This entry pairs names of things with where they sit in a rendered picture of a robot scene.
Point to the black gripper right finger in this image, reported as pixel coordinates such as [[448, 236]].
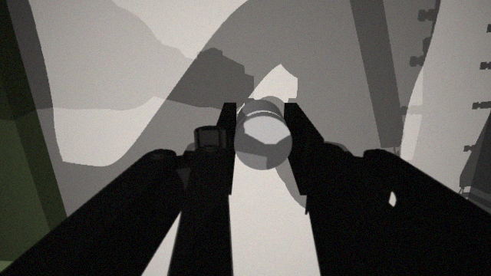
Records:
[[441, 232]]

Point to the grey cylinder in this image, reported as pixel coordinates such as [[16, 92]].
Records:
[[262, 139]]

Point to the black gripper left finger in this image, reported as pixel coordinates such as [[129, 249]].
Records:
[[115, 233]]

